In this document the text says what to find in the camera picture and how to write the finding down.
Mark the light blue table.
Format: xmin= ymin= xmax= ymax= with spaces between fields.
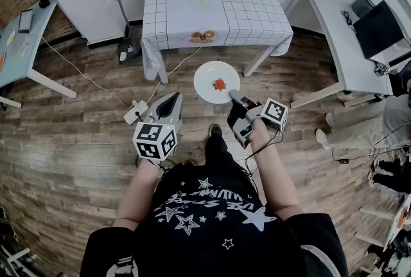
xmin=0 ymin=0 xmax=78 ymax=109

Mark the thin black desk cable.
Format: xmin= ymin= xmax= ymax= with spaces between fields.
xmin=340 ymin=10 xmax=358 ymax=33

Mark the black floor stand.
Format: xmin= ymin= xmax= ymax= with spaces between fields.
xmin=115 ymin=0 xmax=143 ymax=63

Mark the white desk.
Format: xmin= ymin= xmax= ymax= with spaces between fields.
xmin=284 ymin=0 xmax=395 ymax=109

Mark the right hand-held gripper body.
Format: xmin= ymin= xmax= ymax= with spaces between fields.
xmin=232 ymin=97 xmax=289 ymax=150

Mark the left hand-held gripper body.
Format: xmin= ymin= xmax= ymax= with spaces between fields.
xmin=132 ymin=113 xmax=184 ymax=161

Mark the person's right forearm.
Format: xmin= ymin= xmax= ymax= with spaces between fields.
xmin=249 ymin=120 xmax=304 ymax=222

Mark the long white power cable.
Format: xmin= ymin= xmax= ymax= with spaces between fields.
xmin=40 ymin=36 xmax=136 ymax=109

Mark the small metal device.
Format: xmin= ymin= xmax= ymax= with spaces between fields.
xmin=373 ymin=61 xmax=391 ymax=76

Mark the white round plate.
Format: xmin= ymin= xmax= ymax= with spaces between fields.
xmin=193 ymin=60 xmax=241 ymax=105

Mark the black monitor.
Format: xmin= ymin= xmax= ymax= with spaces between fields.
xmin=352 ymin=0 xmax=411 ymax=60

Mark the black box device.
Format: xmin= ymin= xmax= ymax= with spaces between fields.
xmin=351 ymin=0 xmax=376 ymax=18

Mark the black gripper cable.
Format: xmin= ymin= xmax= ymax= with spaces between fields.
xmin=243 ymin=127 xmax=285 ymax=180

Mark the white power strip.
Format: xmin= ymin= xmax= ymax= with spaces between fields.
xmin=123 ymin=100 xmax=150 ymax=125

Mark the person's black star t-shirt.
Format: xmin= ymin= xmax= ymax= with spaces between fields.
xmin=80 ymin=163 xmax=349 ymax=277

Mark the metal rack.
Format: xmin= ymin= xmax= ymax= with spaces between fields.
xmin=0 ymin=204 xmax=35 ymax=277

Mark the person's left forearm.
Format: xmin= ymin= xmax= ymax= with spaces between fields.
xmin=114 ymin=158 xmax=163 ymax=231

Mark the person's black trouser leg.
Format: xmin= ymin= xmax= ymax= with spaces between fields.
xmin=204 ymin=132 xmax=254 ymax=180

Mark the person's dark shoe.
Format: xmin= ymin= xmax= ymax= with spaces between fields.
xmin=207 ymin=123 xmax=223 ymax=139

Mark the short white power cable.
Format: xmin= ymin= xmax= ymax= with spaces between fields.
xmin=147 ymin=46 xmax=203 ymax=106

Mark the white tablet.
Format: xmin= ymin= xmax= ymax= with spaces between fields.
xmin=17 ymin=8 xmax=34 ymax=34

